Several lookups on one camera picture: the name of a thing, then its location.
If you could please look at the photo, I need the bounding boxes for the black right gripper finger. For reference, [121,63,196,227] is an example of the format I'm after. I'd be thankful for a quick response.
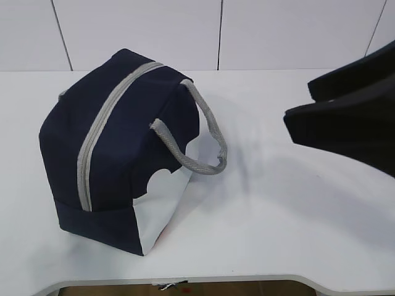
[307,41,394,102]
[283,96,394,176]

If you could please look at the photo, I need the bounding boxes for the navy insulated lunch bag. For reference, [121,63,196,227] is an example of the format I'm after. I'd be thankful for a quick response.
[39,49,227,256]

